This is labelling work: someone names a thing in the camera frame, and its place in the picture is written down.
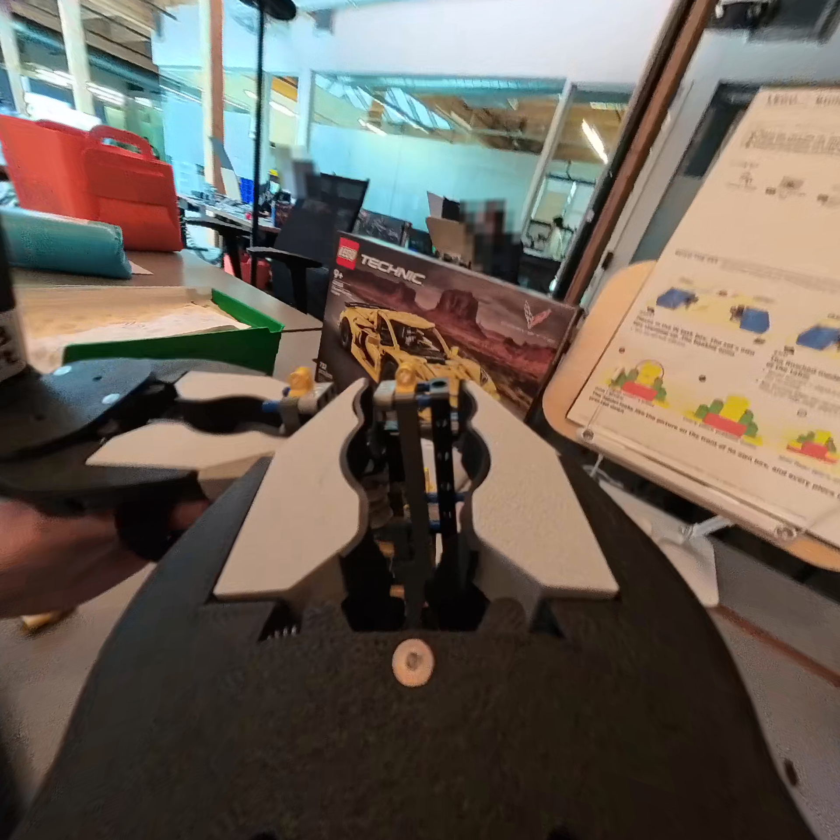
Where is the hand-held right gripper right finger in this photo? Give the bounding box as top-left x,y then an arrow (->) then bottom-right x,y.
459,381 -> 622,605

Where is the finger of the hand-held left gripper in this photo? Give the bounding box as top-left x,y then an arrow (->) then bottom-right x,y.
85,419 -> 291,501
174,369 -> 294,435

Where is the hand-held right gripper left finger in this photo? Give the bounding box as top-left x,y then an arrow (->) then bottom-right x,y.
213,378 -> 371,605

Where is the lego car chassis model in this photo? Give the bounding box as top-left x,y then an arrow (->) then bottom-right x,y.
262,364 -> 476,627

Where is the small yellow lego piece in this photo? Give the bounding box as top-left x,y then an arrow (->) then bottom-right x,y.
18,609 -> 74,635

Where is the lego set box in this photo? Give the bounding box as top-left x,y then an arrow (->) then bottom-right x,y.
315,230 -> 585,422

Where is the person's left hand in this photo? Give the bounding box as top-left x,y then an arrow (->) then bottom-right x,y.
0,495 -> 212,619

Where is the green plastic box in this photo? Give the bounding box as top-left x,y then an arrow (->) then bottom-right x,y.
20,285 -> 286,377

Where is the white board stand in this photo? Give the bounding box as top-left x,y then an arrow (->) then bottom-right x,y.
591,459 -> 734,609

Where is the teal cloth roll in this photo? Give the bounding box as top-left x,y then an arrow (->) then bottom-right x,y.
0,209 -> 133,280

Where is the orange plastic case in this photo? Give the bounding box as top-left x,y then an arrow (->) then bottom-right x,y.
0,115 -> 186,253

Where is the black light stand pole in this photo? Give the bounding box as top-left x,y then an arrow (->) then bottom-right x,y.
238,0 -> 298,284

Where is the pale wooden column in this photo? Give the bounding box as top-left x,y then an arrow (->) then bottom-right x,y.
200,0 -> 226,193

